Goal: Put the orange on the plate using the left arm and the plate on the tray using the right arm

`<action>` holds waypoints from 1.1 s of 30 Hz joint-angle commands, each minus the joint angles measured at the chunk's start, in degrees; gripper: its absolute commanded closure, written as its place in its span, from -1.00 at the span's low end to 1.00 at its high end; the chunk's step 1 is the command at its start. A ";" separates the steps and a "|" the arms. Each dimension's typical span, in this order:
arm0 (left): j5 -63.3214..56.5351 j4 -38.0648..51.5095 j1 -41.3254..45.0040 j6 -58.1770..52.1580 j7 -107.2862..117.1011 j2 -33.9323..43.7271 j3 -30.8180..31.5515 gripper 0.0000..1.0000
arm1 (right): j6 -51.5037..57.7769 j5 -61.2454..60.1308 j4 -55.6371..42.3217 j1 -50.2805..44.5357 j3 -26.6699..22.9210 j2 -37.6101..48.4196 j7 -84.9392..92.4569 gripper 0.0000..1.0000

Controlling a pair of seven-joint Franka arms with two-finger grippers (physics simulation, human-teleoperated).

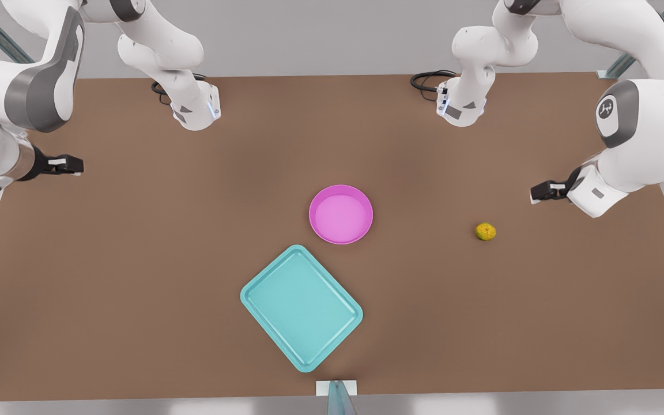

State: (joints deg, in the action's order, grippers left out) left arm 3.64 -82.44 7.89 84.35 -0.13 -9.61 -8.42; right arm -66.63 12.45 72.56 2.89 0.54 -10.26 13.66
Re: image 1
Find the black cable loop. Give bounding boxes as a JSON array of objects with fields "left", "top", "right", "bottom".
[
  {"left": 410, "top": 70, "right": 459, "bottom": 103},
  {"left": 151, "top": 73, "right": 209, "bottom": 106}
]

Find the pink round plate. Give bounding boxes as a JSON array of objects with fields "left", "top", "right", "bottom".
[{"left": 309, "top": 184, "right": 374, "bottom": 246}]

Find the teal rectangular tray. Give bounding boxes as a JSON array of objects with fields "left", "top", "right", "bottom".
[{"left": 240, "top": 244, "right": 364, "bottom": 374}]

